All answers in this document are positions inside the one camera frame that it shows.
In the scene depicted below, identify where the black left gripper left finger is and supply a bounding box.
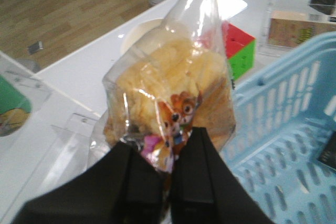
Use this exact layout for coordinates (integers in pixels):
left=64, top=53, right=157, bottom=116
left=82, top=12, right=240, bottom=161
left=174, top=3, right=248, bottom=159
left=12, top=143, right=163, bottom=223

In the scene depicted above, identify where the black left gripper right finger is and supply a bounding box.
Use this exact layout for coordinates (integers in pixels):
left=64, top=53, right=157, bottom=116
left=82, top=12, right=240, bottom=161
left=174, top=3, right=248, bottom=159
left=170, top=127, right=272, bottom=223

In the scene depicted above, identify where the bagged bread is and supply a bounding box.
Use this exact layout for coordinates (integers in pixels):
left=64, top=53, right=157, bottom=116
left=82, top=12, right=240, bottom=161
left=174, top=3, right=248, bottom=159
left=88, top=0, right=236, bottom=174

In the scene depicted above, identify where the black tissue pack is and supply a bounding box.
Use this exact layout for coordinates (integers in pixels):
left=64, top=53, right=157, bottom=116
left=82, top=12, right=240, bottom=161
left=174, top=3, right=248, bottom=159
left=317, top=135, right=335, bottom=169

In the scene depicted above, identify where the light blue plastic basket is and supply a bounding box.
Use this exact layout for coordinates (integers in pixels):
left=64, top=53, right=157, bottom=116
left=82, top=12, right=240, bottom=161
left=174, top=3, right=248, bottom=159
left=221, top=32, right=335, bottom=223

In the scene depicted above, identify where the clear acrylic shelf left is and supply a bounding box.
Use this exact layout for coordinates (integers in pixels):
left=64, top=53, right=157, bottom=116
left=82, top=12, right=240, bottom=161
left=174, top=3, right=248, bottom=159
left=1, top=54, right=98, bottom=223

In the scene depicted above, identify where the clear acrylic shelf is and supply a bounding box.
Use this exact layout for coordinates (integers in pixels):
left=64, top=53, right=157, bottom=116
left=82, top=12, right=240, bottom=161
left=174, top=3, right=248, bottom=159
left=1, top=54, right=98, bottom=223
left=258, top=0, right=335, bottom=57

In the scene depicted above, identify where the green cartoon snack box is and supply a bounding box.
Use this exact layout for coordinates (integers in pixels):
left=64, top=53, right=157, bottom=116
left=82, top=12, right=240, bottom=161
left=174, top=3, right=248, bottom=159
left=1, top=76, right=32, bottom=137

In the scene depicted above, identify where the colourful puzzle cube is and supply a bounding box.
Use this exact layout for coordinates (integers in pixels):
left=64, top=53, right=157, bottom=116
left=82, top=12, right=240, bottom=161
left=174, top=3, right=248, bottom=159
left=224, top=24, right=256, bottom=81

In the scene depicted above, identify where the white paper cup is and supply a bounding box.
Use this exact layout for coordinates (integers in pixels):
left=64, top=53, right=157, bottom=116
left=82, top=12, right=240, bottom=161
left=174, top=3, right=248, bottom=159
left=120, top=18, right=163, bottom=54

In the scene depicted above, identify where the beige small carton box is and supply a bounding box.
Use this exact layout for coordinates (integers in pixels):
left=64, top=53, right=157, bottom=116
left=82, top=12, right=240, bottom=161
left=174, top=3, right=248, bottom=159
left=268, top=10, right=335, bottom=48

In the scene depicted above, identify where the clear acrylic shelf right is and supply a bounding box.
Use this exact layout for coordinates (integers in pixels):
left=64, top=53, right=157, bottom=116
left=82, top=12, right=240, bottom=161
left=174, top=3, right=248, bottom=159
left=258, top=0, right=335, bottom=57

